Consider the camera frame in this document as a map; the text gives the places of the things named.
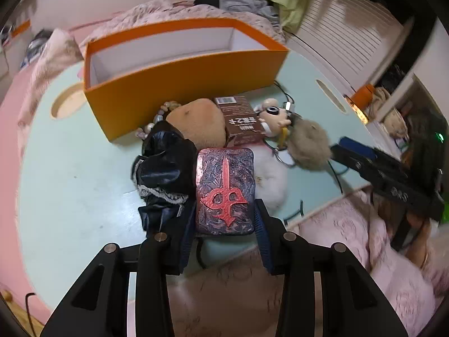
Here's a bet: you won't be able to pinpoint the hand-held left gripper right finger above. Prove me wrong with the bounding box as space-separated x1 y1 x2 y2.
255 199 409 337

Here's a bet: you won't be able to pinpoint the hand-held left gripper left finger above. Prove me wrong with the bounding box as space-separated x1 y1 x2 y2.
40 200 197 337

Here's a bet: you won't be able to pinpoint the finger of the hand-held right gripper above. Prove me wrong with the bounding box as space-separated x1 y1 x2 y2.
338 136 404 169
330 145 386 186

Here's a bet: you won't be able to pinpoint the metal tin with red emblem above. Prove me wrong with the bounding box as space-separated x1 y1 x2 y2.
195 146 255 236

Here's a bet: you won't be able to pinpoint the black lace cloth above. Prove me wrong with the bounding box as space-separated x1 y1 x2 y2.
131 121 199 232

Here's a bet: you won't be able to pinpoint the orange cardboard box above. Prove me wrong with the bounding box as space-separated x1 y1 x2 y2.
83 17 290 143

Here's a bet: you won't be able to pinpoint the brown fur pompom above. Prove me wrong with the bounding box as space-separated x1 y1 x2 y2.
288 119 333 171

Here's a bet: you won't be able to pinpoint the cream plush toy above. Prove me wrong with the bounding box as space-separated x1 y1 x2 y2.
382 109 409 137

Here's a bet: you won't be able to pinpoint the orange bottle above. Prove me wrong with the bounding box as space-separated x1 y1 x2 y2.
351 84 376 108

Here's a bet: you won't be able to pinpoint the white fluffy scrunchie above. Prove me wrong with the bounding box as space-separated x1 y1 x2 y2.
253 144 290 209

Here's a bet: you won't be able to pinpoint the brown milk carton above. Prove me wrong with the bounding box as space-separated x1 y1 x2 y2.
213 95 267 147

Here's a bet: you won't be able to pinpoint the brown capybara plush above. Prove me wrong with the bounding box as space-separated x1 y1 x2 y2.
165 98 228 150

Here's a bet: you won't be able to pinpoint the yellow-green cloth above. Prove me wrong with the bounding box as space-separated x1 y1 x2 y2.
263 0 313 32

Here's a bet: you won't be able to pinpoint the grey clothes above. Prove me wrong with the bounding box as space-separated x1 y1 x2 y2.
219 0 279 20

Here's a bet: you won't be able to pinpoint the yellow cloth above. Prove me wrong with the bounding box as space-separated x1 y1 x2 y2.
0 288 36 337

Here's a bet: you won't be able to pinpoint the pink printed blanket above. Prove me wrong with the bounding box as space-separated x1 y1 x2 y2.
79 2 286 50

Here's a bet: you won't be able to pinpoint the silver grey bag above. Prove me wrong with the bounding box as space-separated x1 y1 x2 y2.
21 30 53 67

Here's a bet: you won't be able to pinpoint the orange box lid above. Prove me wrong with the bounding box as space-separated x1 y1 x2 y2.
10 20 31 39

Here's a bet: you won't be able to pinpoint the black cable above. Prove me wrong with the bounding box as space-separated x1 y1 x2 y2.
274 81 351 227

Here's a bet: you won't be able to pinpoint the cartoon figure keychain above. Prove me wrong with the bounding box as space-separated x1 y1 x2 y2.
254 97 299 167

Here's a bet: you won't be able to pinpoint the pastel bead bracelet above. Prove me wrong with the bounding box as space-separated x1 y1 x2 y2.
135 101 183 141

